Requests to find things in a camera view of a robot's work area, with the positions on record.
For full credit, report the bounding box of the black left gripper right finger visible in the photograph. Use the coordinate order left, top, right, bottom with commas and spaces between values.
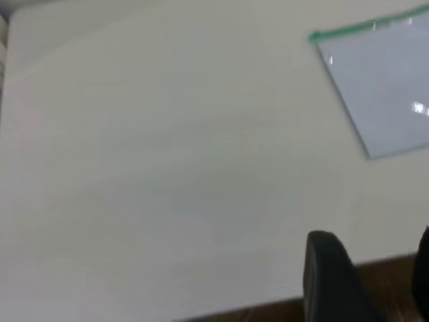
411, 225, 429, 322

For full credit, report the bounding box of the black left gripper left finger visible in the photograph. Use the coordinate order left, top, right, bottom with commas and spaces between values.
302, 229, 387, 322

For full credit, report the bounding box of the clear zip bag green zipper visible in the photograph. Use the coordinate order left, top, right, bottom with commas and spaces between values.
307, 2, 429, 160

